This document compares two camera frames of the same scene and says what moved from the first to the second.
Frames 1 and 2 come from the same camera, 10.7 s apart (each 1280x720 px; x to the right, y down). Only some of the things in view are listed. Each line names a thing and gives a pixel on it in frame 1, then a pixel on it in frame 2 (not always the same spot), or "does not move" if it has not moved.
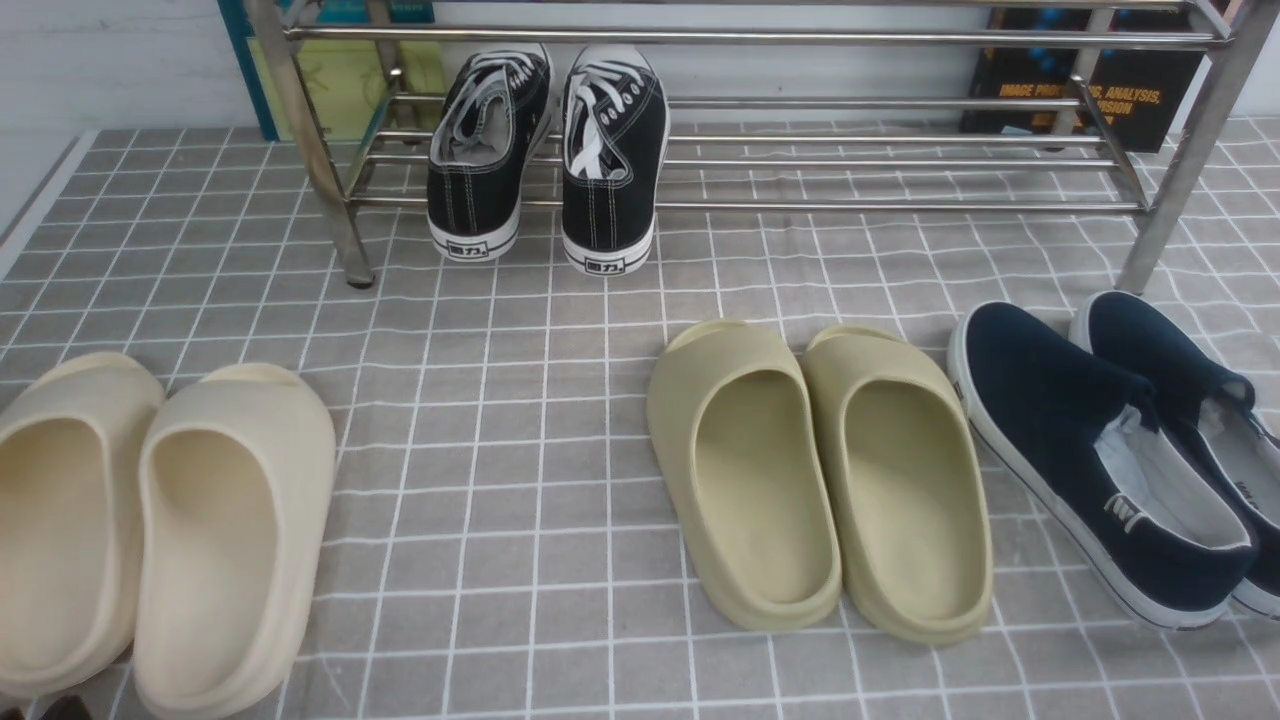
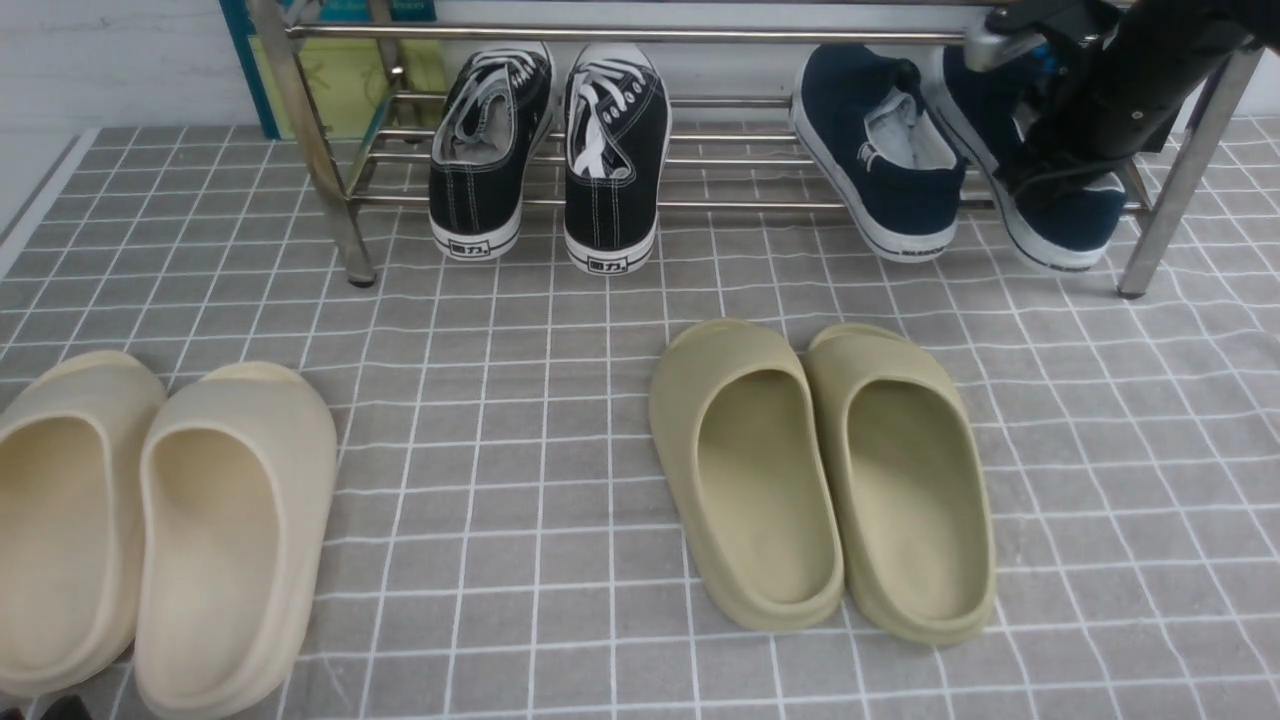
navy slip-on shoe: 1086,445 to 862,112
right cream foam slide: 236,493 does not move
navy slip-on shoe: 1211,409 to 1067,222
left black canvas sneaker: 488,121 does not move
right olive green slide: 906,488 does not move
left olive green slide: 741,450 does not move
